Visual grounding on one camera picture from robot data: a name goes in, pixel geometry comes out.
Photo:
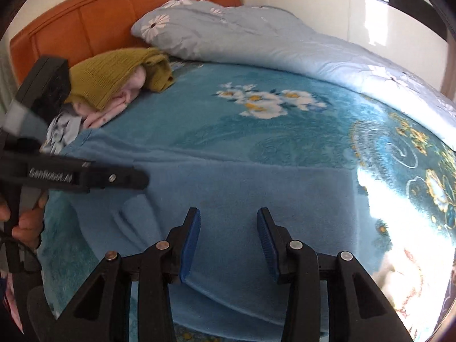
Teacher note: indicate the light blue floral duvet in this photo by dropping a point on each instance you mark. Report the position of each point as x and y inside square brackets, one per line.
[267, 39]

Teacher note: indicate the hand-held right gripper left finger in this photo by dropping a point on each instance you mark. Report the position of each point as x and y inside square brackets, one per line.
[188, 245]

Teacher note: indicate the mustard knitted sweater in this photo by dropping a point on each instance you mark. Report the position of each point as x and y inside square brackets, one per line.
[103, 74]

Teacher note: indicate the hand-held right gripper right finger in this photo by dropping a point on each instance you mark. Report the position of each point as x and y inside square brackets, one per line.
[267, 245]

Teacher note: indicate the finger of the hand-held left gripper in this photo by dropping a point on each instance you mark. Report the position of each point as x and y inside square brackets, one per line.
[114, 178]

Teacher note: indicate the light blue shirt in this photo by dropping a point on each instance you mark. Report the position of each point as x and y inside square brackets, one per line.
[62, 131]

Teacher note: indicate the orange wooden headboard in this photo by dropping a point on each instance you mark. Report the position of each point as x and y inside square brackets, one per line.
[89, 17]

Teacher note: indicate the blue towel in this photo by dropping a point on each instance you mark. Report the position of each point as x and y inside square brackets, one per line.
[231, 185]

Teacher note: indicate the pink fleece garment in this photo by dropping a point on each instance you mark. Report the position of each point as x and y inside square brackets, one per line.
[117, 107]

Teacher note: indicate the teal floral blanket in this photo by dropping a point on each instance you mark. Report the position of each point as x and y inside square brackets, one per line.
[285, 131]

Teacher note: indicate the person's left hand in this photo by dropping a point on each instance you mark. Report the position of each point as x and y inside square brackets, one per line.
[30, 226]

